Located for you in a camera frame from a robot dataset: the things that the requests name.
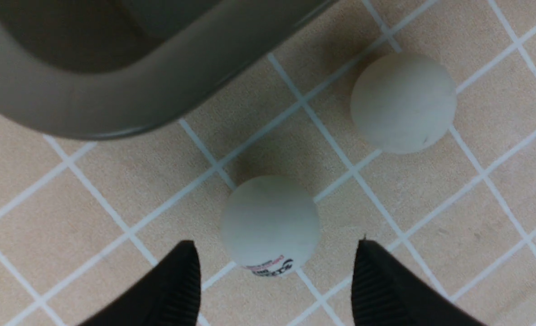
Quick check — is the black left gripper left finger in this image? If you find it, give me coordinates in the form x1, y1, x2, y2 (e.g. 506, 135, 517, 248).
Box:
81, 240, 202, 326

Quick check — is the white ball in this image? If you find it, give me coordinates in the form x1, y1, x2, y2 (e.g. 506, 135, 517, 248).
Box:
220, 175, 321, 277
349, 52, 458, 154

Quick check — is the olive green plastic bin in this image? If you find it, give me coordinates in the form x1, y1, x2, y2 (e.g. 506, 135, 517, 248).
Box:
0, 0, 334, 140

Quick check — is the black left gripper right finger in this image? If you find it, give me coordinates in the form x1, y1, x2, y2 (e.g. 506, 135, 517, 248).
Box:
351, 239, 482, 326

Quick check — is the peach checkered tablecloth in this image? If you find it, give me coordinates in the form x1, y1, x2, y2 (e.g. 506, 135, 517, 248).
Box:
0, 0, 536, 326

